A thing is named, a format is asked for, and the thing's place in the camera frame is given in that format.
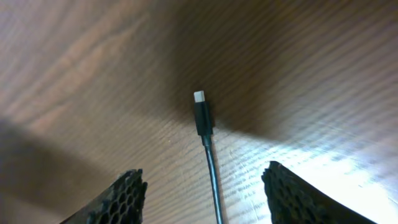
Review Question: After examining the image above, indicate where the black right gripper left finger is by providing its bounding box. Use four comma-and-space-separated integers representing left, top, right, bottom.
61, 169, 147, 224

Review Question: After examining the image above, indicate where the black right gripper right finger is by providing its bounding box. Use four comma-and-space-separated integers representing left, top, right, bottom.
261, 161, 374, 224

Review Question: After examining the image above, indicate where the black USB charging cable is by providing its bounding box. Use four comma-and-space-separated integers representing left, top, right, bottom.
193, 90, 224, 224

